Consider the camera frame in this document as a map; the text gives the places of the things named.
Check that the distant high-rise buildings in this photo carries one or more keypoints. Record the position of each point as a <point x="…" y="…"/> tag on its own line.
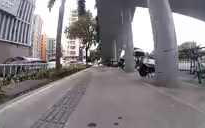
<point x="48" y="46"/>

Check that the white metal railing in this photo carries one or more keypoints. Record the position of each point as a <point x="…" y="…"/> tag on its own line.
<point x="16" y="68"/>

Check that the concrete overpass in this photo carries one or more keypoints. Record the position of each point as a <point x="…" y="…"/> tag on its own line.
<point x="116" y="20"/>

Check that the large grey concrete pillar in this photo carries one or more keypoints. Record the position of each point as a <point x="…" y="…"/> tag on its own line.
<point x="165" y="43"/>

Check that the grey striped building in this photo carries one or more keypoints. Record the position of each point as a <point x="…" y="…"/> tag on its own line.
<point x="8" y="26"/>

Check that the dark tactile paving strip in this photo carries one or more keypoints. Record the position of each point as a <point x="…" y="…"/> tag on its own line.
<point x="65" y="106"/>

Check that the parked car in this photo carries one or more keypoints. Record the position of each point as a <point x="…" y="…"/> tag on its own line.
<point x="21" y="60"/>

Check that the parked bicycle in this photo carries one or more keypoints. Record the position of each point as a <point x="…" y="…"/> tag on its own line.
<point x="199" y="66"/>

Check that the row of parked motorcycles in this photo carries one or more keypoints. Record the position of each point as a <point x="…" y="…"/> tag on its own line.
<point x="138" y="61"/>

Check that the distant trees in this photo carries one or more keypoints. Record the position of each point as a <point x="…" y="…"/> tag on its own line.
<point x="190" y="48"/>

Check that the grey concrete pavement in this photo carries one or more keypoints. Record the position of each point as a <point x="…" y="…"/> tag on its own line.
<point x="123" y="100"/>

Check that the grey concrete kerb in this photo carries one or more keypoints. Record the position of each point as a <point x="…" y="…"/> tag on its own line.
<point x="30" y="94"/>

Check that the planting bed with low bushes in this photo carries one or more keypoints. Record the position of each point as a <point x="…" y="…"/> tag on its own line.
<point x="26" y="78"/>

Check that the leafy green tree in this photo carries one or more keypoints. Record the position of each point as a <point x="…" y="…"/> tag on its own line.
<point x="82" y="31"/>

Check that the tall palm tree trunk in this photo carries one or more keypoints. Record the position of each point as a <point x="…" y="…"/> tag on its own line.
<point x="59" y="36"/>

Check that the metal fence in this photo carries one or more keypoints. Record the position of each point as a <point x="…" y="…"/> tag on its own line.
<point x="195" y="60"/>

